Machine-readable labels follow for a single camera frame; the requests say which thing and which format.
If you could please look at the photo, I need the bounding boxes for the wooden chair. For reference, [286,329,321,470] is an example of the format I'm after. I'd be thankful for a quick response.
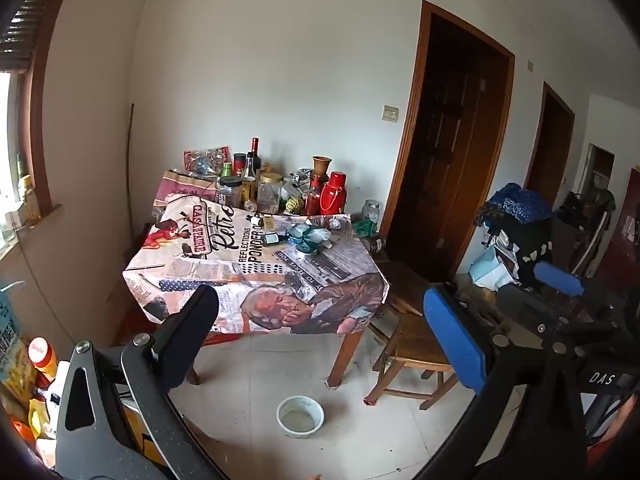
[372,260,436,317]
[367,310,461,411]

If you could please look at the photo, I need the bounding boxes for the clear bag of snacks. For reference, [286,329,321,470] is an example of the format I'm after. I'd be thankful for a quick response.
[183,147,231,176]

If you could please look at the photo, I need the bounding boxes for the maroon door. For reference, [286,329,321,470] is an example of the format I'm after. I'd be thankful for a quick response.
[595,167,640,281]

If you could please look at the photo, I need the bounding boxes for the white bowl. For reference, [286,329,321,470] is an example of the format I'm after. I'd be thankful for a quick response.
[276,396,325,439]

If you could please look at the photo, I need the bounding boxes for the narrow wooden door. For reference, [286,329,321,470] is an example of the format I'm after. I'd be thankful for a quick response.
[522,81,576,206]

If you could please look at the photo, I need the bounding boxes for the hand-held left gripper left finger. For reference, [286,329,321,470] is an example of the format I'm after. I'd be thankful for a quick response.
[55,284,232,480]

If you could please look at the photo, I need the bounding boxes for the person's right forearm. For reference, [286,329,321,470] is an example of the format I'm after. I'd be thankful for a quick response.
[587,395,638,466]

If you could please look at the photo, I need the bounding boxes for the black bag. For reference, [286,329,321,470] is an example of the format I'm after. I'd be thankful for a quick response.
[492,220,555,286]

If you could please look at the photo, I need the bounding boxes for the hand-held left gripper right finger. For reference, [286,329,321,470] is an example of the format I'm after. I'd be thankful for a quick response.
[415,287,588,480]

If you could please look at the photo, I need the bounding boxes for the black handbag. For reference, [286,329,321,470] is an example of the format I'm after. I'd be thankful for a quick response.
[557,192,586,226]

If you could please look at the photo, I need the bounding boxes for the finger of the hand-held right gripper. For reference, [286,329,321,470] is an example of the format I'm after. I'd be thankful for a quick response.
[497,284,616,343]
[532,260,626,326]

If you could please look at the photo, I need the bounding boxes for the glass jar with gold lid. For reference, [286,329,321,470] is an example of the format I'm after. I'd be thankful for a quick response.
[256,172,284,214]

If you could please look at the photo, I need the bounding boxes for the blue cloth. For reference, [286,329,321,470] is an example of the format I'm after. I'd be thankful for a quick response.
[482,183,553,226]

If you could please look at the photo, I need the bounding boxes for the pink printed sack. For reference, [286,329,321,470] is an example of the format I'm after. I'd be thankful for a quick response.
[152,170,221,208]

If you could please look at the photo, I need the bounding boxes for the dark jar with black lid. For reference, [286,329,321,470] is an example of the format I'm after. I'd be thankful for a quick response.
[219,176,243,208]

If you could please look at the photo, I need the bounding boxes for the yellow label bottle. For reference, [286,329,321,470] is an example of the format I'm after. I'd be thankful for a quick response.
[241,157,257,211]

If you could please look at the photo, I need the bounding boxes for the red thermos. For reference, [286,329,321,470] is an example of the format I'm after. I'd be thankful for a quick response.
[320,171,347,216]

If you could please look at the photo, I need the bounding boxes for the light blue bag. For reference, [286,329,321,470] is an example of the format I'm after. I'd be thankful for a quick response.
[470,247,518,291]

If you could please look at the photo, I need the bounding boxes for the dark wooden door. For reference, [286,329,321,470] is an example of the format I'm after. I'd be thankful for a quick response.
[385,0,516,281]

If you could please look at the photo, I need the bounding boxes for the orange cap bottle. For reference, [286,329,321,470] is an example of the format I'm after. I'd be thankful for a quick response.
[27,337,58,386]

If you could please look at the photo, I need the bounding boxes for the blue and yellow printed box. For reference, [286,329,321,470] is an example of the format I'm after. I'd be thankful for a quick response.
[0,285,32,396]

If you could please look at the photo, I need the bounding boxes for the crumpled clear plastic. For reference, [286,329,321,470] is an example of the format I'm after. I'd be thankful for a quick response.
[287,222,332,245]

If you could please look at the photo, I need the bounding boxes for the wooden framed window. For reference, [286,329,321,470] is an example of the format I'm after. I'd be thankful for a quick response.
[0,0,66,261]

